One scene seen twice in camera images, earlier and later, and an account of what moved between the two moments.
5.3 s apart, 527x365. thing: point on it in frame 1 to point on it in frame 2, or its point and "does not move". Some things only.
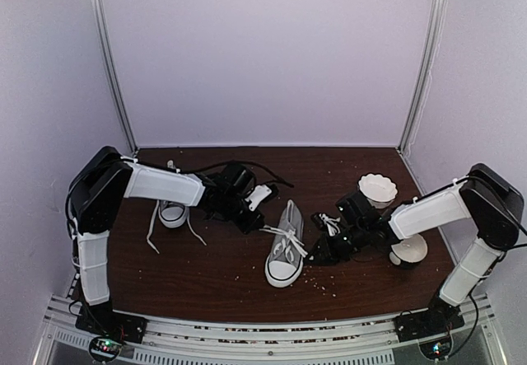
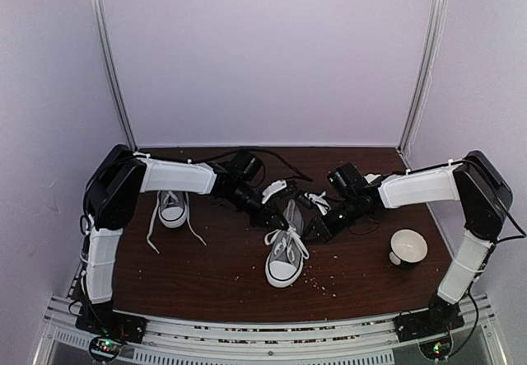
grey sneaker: (171, 214) does not move
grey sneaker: (286, 259) does not move
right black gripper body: (341, 250) to (351, 214)
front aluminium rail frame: (358, 341) does not move
